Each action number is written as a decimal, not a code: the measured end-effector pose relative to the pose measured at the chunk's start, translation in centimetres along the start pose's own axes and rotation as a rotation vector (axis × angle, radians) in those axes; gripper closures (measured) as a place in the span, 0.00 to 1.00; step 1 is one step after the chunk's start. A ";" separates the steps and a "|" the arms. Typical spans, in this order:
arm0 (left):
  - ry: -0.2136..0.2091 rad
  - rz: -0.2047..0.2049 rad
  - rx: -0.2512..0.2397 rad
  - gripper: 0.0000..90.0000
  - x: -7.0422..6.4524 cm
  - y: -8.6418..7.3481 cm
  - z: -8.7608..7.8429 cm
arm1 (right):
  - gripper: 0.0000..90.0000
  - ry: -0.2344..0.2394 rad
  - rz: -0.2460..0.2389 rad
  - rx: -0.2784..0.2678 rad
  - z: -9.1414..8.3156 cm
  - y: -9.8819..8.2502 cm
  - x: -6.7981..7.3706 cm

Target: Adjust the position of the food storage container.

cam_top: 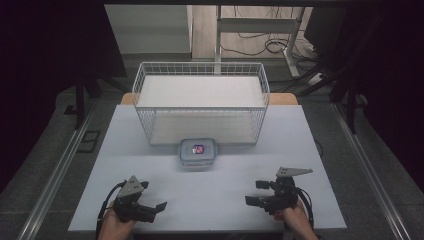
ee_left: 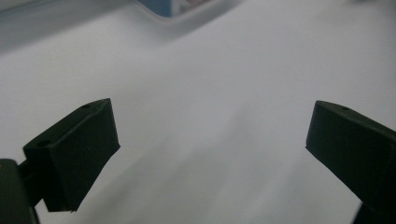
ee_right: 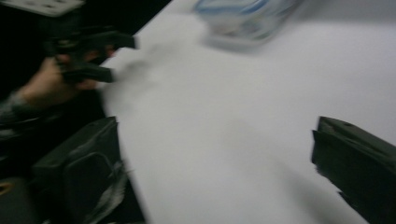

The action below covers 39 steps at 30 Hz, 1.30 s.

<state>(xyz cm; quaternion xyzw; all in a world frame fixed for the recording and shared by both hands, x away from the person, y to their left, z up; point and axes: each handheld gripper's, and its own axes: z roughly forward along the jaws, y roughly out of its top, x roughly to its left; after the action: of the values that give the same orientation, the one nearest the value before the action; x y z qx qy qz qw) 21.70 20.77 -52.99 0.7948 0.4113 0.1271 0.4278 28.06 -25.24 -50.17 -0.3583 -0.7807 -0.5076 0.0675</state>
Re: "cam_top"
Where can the aluminium rail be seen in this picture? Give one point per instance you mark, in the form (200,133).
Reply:
(53,180)
(370,173)

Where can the white metal desk frame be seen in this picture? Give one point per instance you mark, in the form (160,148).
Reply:
(256,25)

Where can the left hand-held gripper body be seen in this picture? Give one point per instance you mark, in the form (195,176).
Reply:
(130,199)

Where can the person's left hand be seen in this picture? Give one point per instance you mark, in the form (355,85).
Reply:
(113,228)

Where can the clear plastic food container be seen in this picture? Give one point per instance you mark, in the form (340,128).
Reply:
(188,154)

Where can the person's right hand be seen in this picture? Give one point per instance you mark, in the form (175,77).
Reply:
(298,221)

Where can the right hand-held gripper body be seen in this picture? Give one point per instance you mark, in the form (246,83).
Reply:
(283,195)

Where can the black metal stand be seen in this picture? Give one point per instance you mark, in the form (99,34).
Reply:
(350,96)

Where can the white power strip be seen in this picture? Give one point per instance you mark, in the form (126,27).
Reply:
(315,79)

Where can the light wooden table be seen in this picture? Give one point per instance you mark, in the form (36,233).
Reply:
(283,99)

